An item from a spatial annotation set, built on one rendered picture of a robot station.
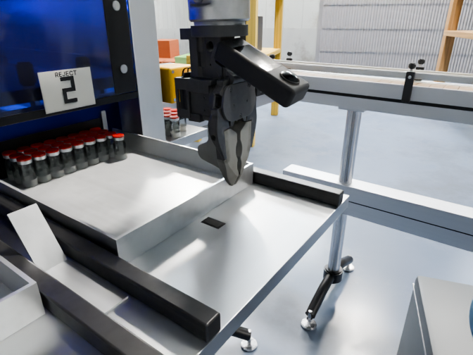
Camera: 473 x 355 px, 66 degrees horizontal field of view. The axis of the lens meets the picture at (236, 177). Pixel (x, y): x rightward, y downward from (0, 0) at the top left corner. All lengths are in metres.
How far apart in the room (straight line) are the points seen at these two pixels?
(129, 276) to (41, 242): 0.12
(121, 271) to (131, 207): 0.17
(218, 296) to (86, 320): 0.12
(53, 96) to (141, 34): 0.20
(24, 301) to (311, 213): 0.34
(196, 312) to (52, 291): 0.13
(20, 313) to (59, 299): 0.03
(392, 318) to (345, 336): 0.24
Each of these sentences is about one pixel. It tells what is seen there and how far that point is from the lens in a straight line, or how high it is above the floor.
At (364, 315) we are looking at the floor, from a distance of 1.68.
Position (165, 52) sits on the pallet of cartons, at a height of 0.53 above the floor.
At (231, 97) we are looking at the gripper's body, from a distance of 0.46.
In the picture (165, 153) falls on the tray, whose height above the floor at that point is 0.89.
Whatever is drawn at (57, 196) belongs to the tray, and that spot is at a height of 0.88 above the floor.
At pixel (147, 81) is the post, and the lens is 0.73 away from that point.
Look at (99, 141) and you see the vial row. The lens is 0.69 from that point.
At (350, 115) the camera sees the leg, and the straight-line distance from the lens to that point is 1.34.
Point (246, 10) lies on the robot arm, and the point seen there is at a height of 1.13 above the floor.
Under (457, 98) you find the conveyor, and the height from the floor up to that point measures 0.91.
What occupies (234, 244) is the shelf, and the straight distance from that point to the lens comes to 0.43.
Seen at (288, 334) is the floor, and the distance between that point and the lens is 1.54.
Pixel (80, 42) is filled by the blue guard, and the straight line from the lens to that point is 0.65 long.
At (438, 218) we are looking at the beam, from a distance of 1.37.
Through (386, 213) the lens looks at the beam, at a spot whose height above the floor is 0.48.
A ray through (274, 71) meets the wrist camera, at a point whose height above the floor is 1.07.
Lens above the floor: 1.12
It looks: 24 degrees down
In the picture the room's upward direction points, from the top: straight up
